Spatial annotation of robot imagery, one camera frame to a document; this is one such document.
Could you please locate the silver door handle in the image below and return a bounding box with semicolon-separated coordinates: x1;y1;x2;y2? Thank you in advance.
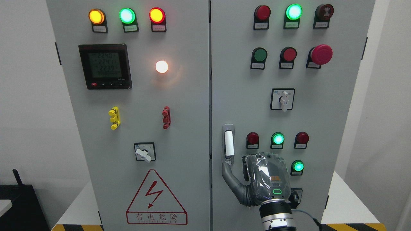
222;124;235;166

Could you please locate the grey left cabinet door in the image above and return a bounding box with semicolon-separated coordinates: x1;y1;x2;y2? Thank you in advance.
46;0;210;231

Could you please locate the grey cabinet door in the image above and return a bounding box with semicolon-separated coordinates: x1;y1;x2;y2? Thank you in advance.
210;0;375;231
46;0;210;231

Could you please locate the grey right cabinet door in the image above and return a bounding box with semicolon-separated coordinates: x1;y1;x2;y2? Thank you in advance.
210;0;375;231

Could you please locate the red terminal connector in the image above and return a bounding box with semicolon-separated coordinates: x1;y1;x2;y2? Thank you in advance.
162;106;171;130

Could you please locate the dark red indicator middle left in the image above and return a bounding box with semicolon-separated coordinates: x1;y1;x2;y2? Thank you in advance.
246;132;259;150

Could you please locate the dark red indicator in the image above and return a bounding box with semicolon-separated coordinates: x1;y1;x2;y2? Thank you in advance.
253;5;271;30
246;132;259;150
294;132;310;149

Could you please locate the white lit indicator light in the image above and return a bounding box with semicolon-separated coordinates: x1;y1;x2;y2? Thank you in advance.
155;60;169;74

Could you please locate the green lit indicator middle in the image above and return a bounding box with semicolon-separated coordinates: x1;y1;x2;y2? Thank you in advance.
270;132;284;150

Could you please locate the green push button upper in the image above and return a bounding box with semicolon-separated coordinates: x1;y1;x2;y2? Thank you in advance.
250;47;268;70

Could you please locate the yellow terminal connector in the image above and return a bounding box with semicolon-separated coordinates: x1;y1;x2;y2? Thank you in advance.
108;106;121;130

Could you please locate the dark red indicator middle right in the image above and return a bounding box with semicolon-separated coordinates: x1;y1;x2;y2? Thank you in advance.
294;132;310;149

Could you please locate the red electric warning sticker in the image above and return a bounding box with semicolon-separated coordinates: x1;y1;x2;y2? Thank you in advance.
126;169;188;225

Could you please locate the red push button upper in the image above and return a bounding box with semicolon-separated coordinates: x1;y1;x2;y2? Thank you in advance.
278;47;297;69

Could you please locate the green lit button lower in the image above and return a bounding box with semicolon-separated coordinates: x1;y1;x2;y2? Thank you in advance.
290;160;304;176

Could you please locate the red lit indicator light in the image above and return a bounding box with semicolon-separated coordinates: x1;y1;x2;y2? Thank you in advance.
149;7;166;32

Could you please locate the black digital power meter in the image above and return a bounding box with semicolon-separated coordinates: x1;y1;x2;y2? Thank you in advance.
78;43;132;90

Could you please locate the dark red indicator top right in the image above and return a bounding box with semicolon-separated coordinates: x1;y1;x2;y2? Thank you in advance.
253;5;271;30

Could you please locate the green indicator light top left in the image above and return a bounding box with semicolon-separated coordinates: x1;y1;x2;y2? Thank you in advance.
119;8;139;33

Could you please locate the green indicator light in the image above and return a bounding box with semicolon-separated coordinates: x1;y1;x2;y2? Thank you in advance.
283;3;303;29
119;8;139;33

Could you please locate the red emergency stop mushroom button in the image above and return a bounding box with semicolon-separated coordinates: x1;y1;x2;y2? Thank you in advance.
306;44;333;69

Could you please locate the green indicator light top right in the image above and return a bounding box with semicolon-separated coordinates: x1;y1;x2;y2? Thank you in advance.
283;3;303;29

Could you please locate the amber indicator light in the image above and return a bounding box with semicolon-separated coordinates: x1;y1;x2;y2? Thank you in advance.
88;8;108;33

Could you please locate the red black buzzer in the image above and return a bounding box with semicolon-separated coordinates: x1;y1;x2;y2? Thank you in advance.
313;4;334;29

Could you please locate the black box at left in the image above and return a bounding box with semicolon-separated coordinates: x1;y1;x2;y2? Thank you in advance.
0;169;50;231

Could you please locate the white rotary switch left door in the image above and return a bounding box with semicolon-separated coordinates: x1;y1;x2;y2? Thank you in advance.
134;142;156;163

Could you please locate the white rotary switch upper right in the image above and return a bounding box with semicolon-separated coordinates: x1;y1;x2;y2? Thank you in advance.
270;88;295;112

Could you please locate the black rotary selector switch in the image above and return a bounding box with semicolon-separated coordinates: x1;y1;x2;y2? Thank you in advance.
289;188;303;209

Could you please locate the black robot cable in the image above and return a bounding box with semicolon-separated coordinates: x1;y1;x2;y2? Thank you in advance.
291;209;322;231

